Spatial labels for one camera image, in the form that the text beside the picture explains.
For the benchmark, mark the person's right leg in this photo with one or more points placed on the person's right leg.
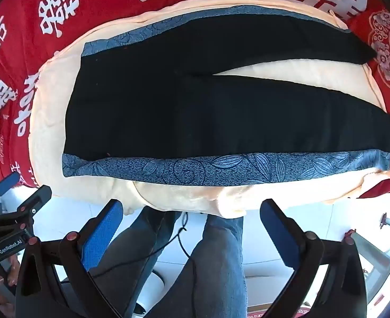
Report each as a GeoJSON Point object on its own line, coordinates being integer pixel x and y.
{"type": "Point", "coordinates": [211, 265]}

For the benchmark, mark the black pants with blue stripe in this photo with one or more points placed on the black pants with blue stripe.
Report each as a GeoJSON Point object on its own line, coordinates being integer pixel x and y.
{"type": "Point", "coordinates": [181, 116]}

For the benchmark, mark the person's leg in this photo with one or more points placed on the person's leg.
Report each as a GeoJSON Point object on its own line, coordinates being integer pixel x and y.
{"type": "Point", "coordinates": [211, 265]}
{"type": "Point", "coordinates": [132, 248]}

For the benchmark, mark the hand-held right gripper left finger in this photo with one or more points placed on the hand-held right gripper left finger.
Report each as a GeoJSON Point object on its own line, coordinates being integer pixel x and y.
{"type": "Point", "coordinates": [102, 235]}

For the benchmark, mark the red printed blanket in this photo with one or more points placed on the red printed blanket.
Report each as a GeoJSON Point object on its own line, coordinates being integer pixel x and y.
{"type": "Point", "coordinates": [115, 3]}

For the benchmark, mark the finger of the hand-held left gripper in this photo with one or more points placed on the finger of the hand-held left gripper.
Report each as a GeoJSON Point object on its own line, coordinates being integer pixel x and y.
{"type": "Point", "coordinates": [7, 180]}
{"type": "Point", "coordinates": [37, 197]}

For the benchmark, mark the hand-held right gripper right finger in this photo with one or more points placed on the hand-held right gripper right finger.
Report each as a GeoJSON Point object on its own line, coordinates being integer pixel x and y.
{"type": "Point", "coordinates": [281, 235]}

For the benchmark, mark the person's left leg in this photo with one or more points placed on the person's left leg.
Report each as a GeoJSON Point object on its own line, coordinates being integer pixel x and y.
{"type": "Point", "coordinates": [132, 248]}

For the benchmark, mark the cream blanket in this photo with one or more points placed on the cream blanket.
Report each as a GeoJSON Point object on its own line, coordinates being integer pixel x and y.
{"type": "Point", "coordinates": [49, 89]}

